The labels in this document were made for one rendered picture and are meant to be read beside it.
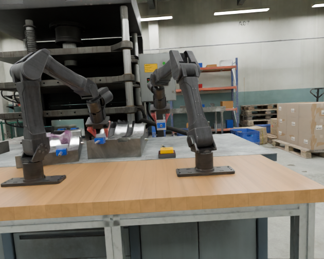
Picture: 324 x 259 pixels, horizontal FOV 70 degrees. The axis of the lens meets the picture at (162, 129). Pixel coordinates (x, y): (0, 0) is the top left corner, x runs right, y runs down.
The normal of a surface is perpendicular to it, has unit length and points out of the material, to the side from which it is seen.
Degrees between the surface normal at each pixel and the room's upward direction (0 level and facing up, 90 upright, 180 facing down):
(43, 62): 90
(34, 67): 90
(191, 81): 70
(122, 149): 90
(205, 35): 90
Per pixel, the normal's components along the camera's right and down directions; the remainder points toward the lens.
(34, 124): 0.79, -0.07
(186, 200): 0.02, 0.11
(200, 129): 0.34, -0.25
